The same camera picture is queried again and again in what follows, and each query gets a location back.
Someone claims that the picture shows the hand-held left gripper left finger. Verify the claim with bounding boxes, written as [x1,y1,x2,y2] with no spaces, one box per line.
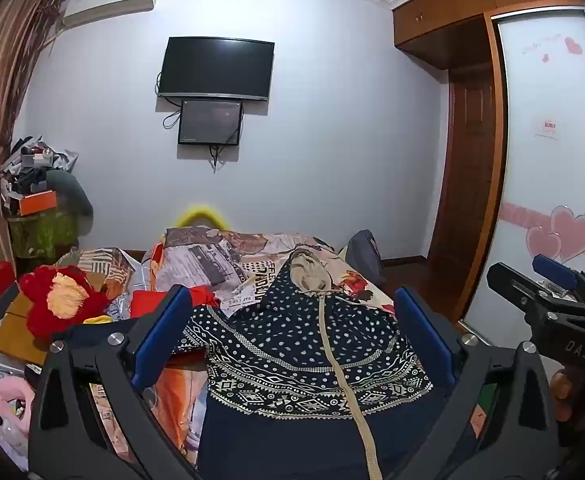
[28,285,203,480]

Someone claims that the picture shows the wooden overhead cabinet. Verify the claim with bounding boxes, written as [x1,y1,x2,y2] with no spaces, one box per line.
[392,0,585,71]

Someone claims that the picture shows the white air conditioner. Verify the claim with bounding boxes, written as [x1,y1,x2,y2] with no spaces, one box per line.
[62,0,162,28]

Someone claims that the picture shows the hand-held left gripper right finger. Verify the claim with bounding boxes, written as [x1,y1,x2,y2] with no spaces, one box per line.
[392,286,560,480]

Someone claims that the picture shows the brown wooden door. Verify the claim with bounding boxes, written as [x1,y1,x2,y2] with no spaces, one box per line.
[427,62,498,261]

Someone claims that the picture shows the brown cardboard sheet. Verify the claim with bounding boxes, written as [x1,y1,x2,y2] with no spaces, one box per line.
[0,290,53,366]

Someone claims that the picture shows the dark grey cushion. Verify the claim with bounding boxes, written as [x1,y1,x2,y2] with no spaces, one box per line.
[47,170,94,222]

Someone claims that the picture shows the pink soft toy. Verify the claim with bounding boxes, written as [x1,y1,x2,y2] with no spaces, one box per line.
[0,375,36,456]

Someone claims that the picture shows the printed bed sheet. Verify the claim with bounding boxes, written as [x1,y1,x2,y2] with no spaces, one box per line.
[55,227,488,480]

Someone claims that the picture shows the black looped television cable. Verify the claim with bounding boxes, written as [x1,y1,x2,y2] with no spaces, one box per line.
[162,99,183,130]

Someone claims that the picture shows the orange box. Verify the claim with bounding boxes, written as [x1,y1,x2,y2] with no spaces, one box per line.
[15,190,57,215]

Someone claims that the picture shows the person's right hand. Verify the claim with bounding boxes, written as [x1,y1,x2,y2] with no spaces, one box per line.
[551,369,574,424]

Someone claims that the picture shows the red and yellow fluffy garment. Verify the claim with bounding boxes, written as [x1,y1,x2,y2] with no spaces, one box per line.
[20,265,116,338]

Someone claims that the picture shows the large wall television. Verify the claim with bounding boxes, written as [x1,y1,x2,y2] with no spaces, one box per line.
[156,36,276,102]

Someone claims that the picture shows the navy patterned hooded jacket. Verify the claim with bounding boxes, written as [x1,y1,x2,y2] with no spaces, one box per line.
[51,247,478,480]

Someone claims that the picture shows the pile of clutter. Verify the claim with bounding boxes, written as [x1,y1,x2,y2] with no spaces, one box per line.
[0,135,80,201]

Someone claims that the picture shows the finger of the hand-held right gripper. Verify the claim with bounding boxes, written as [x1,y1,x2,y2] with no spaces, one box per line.
[531,254,585,301]
[486,261,553,326]

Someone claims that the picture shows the red folded garment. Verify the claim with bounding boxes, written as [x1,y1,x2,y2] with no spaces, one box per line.
[130,285,223,322]

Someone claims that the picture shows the green cloth-covered stand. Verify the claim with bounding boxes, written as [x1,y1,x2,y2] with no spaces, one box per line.
[7,207,80,261]

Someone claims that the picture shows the small wall monitor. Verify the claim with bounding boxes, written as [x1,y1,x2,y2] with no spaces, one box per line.
[178,99,244,146]

